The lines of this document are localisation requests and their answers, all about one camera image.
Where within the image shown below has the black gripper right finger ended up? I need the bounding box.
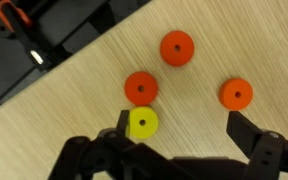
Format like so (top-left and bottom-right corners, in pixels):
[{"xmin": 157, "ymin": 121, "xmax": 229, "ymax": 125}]
[{"xmin": 226, "ymin": 111, "xmax": 263, "ymax": 158}]

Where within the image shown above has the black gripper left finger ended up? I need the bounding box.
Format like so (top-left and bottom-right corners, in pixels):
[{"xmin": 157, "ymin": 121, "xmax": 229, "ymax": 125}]
[{"xmin": 116, "ymin": 110, "xmax": 130, "ymax": 136}]

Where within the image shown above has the round yellow block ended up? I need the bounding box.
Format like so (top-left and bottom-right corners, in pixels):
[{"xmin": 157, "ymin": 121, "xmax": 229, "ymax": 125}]
[{"xmin": 129, "ymin": 106, "xmax": 159, "ymax": 139}]

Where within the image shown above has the round orange block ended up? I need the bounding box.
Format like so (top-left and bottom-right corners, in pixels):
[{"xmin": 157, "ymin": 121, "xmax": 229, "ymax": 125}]
[
  {"xmin": 218, "ymin": 78, "xmax": 253, "ymax": 111},
  {"xmin": 160, "ymin": 30, "xmax": 195, "ymax": 66},
  {"xmin": 124, "ymin": 71, "xmax": 158, "ymax": 106}
]

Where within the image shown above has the round orange block middle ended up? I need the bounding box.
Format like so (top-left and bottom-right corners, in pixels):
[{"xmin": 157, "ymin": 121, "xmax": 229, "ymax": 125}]
[{"xmin": 218, "ymin": 78, "xmax": 253, "ymax": 111}]

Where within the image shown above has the round orange block bottom right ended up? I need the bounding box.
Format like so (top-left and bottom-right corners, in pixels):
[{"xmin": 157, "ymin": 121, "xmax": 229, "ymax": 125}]
[{"xmin": 160, "ymin": 30, "xmax": 195, "ymax": 66}]

